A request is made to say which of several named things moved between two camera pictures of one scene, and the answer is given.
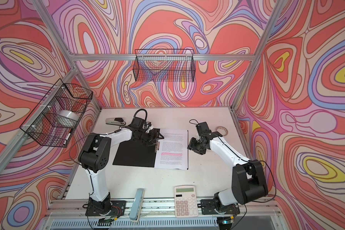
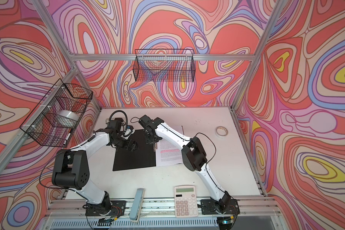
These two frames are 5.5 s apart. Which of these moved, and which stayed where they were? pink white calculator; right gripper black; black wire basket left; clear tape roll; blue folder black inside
Moved: right gripper black
Stayed: blue folder black inside; pink white calculator; clear tape roll; black wire basket left
